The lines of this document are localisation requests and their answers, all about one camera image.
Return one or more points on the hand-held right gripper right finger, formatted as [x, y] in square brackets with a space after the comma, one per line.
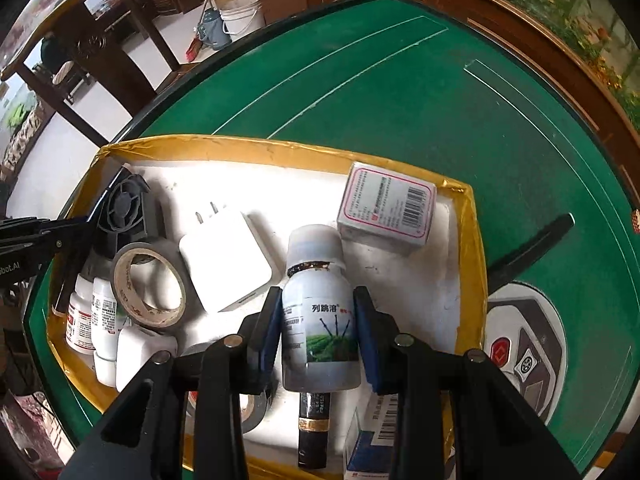
[367, 340]

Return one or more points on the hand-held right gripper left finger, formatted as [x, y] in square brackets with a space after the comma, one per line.
[270, 330]

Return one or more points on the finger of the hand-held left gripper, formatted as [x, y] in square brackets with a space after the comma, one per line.
[70, 225]

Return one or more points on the white bottle green label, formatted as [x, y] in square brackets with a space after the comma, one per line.
[320, 310]

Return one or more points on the black marker pen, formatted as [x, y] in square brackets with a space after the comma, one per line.
[535, 245]
[67, 285]

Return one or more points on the white bottle red label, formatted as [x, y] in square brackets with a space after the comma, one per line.
[80, 315]

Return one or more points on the white charger with prongs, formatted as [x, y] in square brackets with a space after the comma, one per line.
[225, 260]

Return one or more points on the tape roll cream core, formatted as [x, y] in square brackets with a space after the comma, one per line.
[150, 249]

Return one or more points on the black tape roll red core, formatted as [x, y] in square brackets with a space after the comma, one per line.
[255, 412]

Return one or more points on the white bottle black-white label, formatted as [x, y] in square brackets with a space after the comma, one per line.
[105, 310]

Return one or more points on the blue white medicine box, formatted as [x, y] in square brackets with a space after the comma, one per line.
[370, 440]

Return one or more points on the black box gold band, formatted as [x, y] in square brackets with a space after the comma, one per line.
[314, 440]

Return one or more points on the white rounded adapter block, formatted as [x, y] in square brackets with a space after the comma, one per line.
[140, 355]

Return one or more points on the white foam box gold tape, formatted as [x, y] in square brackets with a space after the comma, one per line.
[300, 195]

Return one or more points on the white pink medicine box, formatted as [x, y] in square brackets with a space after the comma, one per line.
[385, 200]

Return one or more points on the table control panel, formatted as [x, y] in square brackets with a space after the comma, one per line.
[525, 355]

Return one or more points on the dark wooden chair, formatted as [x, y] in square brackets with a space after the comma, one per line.
[95, 40]

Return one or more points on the broom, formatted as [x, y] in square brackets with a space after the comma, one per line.
[192, 51]

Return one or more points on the grey kettle on floor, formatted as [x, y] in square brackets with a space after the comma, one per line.
[215, 30]

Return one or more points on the white plastic bucket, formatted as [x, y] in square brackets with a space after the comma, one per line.
[242, 17]

